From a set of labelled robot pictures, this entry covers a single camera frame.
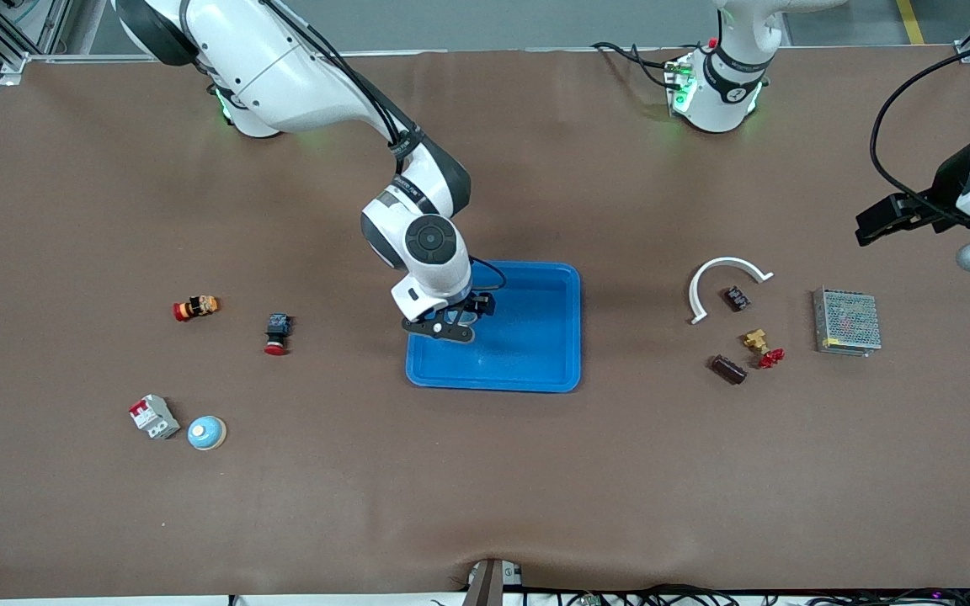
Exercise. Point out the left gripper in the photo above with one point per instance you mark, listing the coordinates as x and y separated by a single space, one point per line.
945 189

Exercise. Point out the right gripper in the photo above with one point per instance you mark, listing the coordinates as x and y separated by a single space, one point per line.
480 302

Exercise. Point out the light blue call bell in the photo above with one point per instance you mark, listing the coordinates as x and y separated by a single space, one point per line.
466 317
207 433

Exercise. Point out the small black relay block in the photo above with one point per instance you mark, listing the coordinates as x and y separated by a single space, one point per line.
737 298

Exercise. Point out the long brown capacitor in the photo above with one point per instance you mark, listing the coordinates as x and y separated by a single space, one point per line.
727 369

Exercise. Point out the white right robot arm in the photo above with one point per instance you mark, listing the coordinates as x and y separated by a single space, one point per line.
266 59

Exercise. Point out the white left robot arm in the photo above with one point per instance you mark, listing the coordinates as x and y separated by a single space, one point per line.
729 93

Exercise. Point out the blue plastic tray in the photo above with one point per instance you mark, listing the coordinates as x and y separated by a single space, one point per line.
527 353

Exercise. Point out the perforated metal power supply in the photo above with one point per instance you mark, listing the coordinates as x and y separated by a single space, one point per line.
849 321

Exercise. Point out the brown table cover mat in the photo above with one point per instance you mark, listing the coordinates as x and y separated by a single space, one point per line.
451 488

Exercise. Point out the orange emergency stop button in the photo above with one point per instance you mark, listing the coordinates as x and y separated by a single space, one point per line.
196 308

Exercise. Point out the white red circuit breaker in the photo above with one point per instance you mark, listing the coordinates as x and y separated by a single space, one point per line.
154 417

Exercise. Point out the white semicircular bracket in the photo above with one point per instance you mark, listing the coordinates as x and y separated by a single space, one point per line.
729 262

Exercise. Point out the red push button switch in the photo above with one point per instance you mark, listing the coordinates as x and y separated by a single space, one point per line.
277 330

